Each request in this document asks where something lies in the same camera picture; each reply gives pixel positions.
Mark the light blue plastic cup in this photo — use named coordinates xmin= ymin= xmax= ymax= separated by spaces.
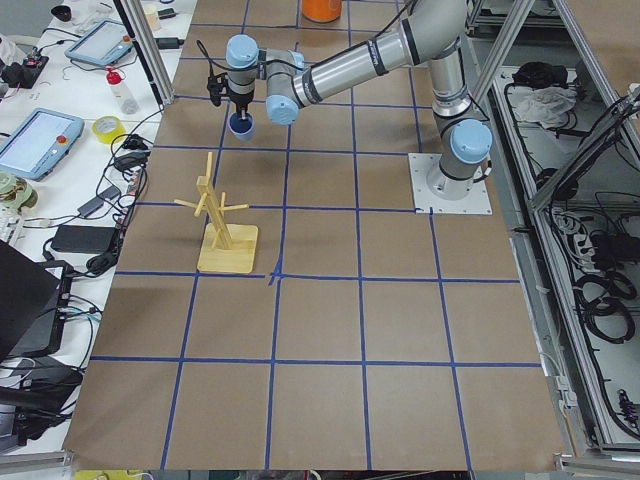
xmin=228 ymin=113 xmax=255 ymax=141

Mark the teach pendant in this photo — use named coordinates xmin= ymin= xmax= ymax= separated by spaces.
xmin=64 ymin=19 xmax=133 ymax=67
xmin=1 ymin=108 xmax=85 ymax=181

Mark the black power adapter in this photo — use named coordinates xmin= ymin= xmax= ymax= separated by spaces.
xmin=51 ymin=225 xmax=117 ymax=254

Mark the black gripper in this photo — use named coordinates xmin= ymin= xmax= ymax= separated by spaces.
xmin=230 ymin=90 xmax=253 ymax=121

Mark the black laptop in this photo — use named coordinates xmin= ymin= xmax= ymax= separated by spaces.
xmin=1 ymin=242 xmax=72 ymax=360

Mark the upper teach pendant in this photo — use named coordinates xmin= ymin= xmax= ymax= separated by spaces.
xmin=64 ymin=19 xmax=133 ymax=67

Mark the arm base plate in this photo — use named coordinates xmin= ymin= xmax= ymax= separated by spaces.
xmin=408 ymin=153 xmax=493 ymax=215

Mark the aluminium frame post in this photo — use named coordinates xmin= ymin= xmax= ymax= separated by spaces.
xmin=113 ymin=0 xmax=175 ymax=107

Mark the orange cylindrical can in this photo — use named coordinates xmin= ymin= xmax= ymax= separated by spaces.
xmin=301 ymin=0 xmax=342 ymax=23

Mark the wooden cup rack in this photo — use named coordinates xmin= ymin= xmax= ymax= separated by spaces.
xmin=174 ymin=152 xmax=259 ymax=274

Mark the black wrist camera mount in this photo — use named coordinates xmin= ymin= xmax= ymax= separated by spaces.
xmin=207 ymin=72 xmax=229 ymax=107

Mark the white crumpled cloth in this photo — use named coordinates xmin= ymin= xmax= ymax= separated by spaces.
xmin=514 ymin=87 xmax=577 ymax=129

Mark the yellow tape roll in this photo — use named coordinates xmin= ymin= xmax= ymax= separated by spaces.
xmin=92 ymin=115 xmax=126 ymax=144

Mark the lower teach pendant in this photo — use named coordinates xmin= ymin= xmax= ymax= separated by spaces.
xmin=1 ymin=108 xmax=85 ymax=181

